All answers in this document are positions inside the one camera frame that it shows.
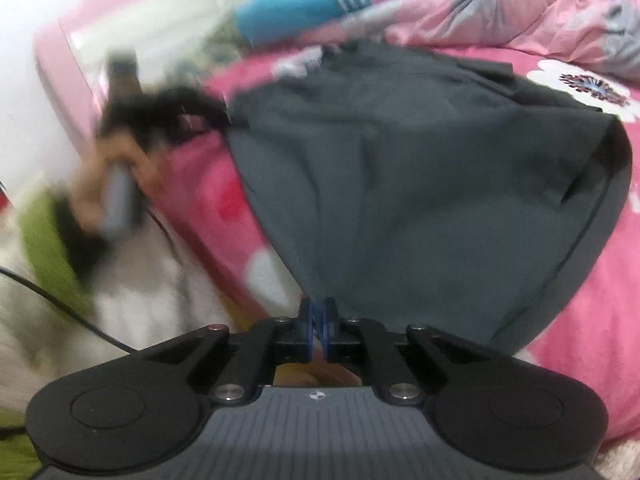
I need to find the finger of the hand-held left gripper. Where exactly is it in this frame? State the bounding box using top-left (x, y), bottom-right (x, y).
top-left (182, 109), bottom-right (237, 135)
top-left (167, 86), bottom-right (228, 113)

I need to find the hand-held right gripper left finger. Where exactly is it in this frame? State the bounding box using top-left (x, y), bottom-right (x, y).
top-left (142, 300), bottom-right (321, 406)

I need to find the person's left hand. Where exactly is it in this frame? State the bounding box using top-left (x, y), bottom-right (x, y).
top-left (70, 135), bottom-right (162, 235)

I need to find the dark grey garment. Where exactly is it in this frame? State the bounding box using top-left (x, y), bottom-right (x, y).
top-left (225, 42), bottom-right (632, 361)

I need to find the pink grey blue quilt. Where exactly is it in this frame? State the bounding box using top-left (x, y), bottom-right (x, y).
top-left (235, 0), bottom-right (640, 86)

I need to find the pink floral blanket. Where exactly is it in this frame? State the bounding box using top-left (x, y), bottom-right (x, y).
top-left (145, 45), bottom-right (640, 441)

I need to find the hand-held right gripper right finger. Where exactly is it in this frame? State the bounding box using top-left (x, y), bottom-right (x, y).
top-left (320, 297), bottom-right (493, 406)

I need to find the white fluffy garment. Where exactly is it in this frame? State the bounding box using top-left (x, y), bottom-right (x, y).
top-left (0, 210), bottom-right (241, 411)

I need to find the black cable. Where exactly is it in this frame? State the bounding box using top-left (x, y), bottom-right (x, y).
top-left (0, 267), bottom-right (136, 356)

